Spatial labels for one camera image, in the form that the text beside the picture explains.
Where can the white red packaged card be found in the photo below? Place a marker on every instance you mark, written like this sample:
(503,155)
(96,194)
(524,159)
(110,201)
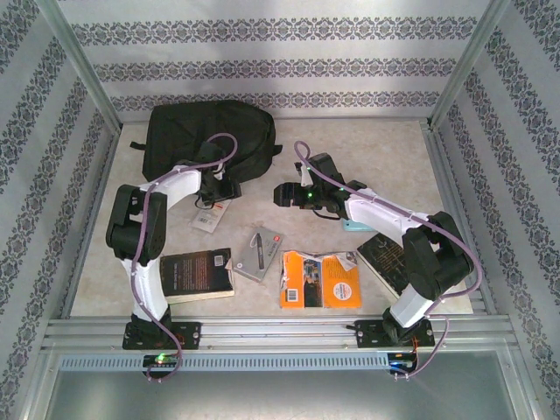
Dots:
(205,219)

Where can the light blue calculator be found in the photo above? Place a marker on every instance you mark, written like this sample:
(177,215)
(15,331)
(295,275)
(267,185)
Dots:
(352,226)

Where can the black backpack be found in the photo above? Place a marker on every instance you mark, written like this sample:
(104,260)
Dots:
(184,131)

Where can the grey marker pen box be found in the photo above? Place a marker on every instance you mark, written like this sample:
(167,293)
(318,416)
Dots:
(258,262)

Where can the black book gold print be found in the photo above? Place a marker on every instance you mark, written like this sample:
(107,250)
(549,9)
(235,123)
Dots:
(380,254)

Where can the black paperback book white text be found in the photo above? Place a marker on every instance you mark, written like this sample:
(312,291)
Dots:
(197,275)

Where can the torn orange paperback book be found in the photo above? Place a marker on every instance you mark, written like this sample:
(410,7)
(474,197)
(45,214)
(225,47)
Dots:
(319,284)

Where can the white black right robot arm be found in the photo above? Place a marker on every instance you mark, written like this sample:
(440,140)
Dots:
(385,214)

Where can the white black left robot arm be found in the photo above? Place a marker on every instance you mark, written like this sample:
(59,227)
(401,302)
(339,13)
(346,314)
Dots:
(149,284)

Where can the left controller circuit board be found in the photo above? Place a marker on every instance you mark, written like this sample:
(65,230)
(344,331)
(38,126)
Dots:
(159,360)

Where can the controller circuit board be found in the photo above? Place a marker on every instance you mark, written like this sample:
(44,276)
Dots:
(402,362)
(159,360)

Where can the right controller circuit board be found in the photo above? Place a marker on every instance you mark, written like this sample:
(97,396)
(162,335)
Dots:
(402,362)

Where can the grey metal panel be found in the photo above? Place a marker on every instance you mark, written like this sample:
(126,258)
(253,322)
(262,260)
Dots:
(280,394)

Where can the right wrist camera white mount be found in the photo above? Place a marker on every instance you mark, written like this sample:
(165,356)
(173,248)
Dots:
(303,175)

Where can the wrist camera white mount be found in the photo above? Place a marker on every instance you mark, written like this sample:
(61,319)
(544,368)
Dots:
(219,171)
(303,175)

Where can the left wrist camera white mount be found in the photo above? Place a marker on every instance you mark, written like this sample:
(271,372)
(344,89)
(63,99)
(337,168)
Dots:
(219,171)

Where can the aluminium back rail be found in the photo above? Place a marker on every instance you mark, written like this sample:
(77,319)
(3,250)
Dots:
(350,119)

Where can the aluminium side rail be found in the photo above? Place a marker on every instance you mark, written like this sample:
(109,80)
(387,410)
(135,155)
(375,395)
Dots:
(104,175)
(444,175)

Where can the aluminium mounting rail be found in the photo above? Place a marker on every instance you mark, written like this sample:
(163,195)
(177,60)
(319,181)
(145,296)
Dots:
(280,332)

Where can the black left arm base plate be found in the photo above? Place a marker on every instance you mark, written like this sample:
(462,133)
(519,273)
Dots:
(188,334)

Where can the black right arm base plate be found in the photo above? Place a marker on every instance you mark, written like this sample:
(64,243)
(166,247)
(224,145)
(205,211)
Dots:
(367,334)

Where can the aluminium frame post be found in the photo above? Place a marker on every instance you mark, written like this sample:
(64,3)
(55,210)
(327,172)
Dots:
(82,65)
(466,65)

